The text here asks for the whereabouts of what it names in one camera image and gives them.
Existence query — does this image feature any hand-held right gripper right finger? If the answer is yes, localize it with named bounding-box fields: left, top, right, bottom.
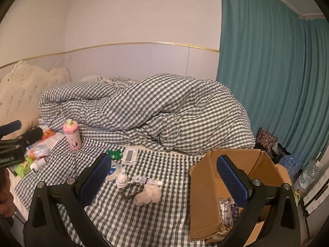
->
left=216, top=154, right=301, bottom=247

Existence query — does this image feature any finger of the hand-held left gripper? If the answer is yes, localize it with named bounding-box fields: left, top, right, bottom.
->
left=15, top=128, right=44, bottom=148
left=0, top=120, right=22, bottom=137

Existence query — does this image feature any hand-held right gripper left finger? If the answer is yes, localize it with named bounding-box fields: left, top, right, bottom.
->
left=23, top=152, right=112, bottom=247

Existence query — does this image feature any clear tape roll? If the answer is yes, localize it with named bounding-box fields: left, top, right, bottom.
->
left=105, top=161, right=122, bottom=181

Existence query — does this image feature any white figurine bottle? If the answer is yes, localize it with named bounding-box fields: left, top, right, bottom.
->
left=116, top=168, right=129, bottom=188

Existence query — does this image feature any cardboard box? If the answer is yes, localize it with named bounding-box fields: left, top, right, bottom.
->
left=189, top=148, right=293, bottom=244

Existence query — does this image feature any white tube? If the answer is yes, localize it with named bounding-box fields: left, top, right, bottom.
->
left=132, top=175, right=163, bottom=186

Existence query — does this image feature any cream scrunchie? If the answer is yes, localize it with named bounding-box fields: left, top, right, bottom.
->
left=134, top=184, right=162, bottom=207

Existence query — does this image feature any person's left hand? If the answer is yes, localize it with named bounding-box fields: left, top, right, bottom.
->
left=0, top=170, right=17, bottom=218

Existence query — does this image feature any orange snack packet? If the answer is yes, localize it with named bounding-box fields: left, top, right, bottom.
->
left=38, top=129, right=56, bottom=142

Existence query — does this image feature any green wipes pack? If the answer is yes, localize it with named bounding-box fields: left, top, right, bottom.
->
left=14, top=157, right=36, bottom=178

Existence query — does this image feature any clear plastic bag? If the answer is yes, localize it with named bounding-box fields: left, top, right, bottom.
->
left=26, top=144, right=50, bottom=160

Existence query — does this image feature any white paper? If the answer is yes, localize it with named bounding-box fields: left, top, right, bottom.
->
left=38, top=132, right=66, bottom=155

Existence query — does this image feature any small white bottle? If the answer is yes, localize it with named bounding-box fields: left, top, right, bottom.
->
left=30, top=158, right=47, bottom=173

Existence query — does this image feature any white printed packet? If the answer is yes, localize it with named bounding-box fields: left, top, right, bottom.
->
left=218, top=197, right=244, bottom=228

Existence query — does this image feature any green toy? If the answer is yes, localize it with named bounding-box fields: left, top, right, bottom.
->
left=107, top=149, right=123, bottom=160

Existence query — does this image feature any cream tufted headboard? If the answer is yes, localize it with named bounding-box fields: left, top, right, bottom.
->
left=0, top=60, right=71, bottom=144

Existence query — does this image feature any white rectangular packet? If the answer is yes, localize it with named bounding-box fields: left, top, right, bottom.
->
left=121, top=148, right=138, bottom=165

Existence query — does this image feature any pink drinking bottle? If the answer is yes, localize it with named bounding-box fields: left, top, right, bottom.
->
left=63, top=118, right=83, bottom=151

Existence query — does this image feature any floral bag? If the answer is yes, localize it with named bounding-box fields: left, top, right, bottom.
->
left=254, top=127, right=278, bottom=152

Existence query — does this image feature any black bag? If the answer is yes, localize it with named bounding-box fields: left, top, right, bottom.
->
left=272, top=144, right=291, bottom=160

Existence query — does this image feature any pack of water bottles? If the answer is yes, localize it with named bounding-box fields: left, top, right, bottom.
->
left=278, top=154, right=302, bottom=181

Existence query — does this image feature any grey checked bed sheet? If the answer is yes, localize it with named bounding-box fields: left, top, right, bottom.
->
left=14, top=134, right=219, bottom=247

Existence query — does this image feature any large clear plastic bottle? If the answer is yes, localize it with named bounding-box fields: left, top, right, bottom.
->
left=293, top=160, right=323, bottom=193

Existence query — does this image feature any white pillow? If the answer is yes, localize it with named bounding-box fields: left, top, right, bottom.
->
left=80, top=74, right=99, bottom=83

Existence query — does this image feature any white radiator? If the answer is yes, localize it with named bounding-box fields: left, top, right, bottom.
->
left=302, top=175, right=329, bottom=214

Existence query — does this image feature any grey checked duvet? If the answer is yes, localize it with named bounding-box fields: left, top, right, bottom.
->
left=38, top=73, right=256, bottom=156

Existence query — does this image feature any patterned pillow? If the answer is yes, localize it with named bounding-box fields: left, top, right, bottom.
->
left=96, top=75, right=139, bottom=88

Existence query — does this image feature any teal curtain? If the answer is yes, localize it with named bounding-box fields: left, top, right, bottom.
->
left=216, top=0, right=329, bottom=165

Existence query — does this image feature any dark bead bracelet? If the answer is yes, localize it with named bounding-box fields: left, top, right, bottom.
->
left=119, top=182, right=144, bottom=200

